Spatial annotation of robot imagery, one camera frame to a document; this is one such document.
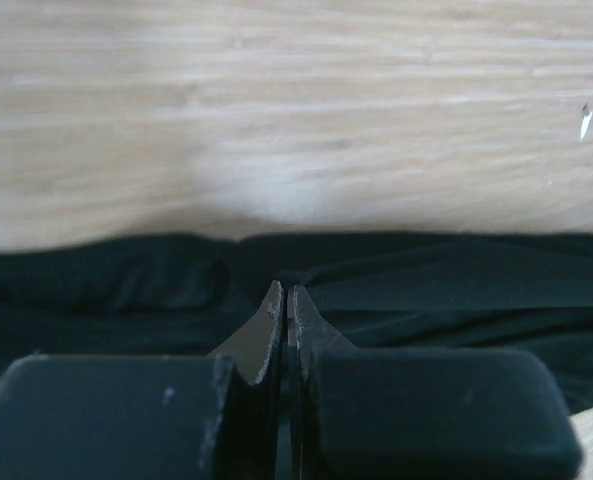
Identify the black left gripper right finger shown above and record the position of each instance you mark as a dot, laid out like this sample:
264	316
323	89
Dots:
420	413

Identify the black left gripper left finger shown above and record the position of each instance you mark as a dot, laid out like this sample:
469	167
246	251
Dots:
151	417

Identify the black tank top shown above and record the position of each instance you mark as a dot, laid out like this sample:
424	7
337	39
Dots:
184	294

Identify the large white paper scrap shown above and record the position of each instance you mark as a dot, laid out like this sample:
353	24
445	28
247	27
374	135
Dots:
587	115

